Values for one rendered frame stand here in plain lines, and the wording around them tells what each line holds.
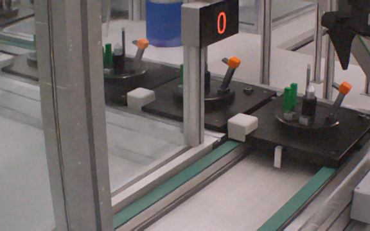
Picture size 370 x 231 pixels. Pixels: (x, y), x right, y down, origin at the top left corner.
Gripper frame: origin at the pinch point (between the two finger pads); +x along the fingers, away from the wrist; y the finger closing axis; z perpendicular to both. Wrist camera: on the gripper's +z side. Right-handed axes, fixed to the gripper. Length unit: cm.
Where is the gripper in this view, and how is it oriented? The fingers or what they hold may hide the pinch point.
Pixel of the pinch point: (361, 59)
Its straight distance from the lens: 113.0
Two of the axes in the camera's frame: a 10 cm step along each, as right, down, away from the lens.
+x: -0.2, 9.0, 4.3
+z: 8.7, -1.9, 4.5
